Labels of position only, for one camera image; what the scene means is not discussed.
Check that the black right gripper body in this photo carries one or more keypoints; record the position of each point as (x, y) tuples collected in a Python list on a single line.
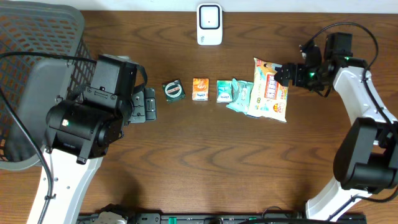
[(305, 76)]

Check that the yellow wet wipes pack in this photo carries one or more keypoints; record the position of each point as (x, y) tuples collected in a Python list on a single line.
[(268, 97)]

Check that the dark green round-label box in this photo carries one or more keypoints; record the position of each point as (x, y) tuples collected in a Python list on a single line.
[(173, 91)]

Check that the white barcode scanner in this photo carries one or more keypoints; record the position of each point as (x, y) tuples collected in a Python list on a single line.
[(209, 24)]

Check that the small teal tissue pack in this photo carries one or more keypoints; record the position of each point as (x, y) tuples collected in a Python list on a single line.
[(224, 91)]

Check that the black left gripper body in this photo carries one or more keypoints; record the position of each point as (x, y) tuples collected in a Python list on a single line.
[(138, 111)]

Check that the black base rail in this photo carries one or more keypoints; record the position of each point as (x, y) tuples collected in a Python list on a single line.
[(118, 214)]

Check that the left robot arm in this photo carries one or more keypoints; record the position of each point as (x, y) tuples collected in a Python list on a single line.
[(76, 139)]

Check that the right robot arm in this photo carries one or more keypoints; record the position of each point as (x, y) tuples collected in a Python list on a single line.
[(366, 162)]

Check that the teal wipes pouch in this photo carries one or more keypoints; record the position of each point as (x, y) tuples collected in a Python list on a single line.
[(241, 96)]

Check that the orange small tissue pack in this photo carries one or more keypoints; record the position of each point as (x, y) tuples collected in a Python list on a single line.
[(200, 89)]

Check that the grey plastic shopping basket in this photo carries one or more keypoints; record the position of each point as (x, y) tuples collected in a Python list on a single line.
[(32, 85)]

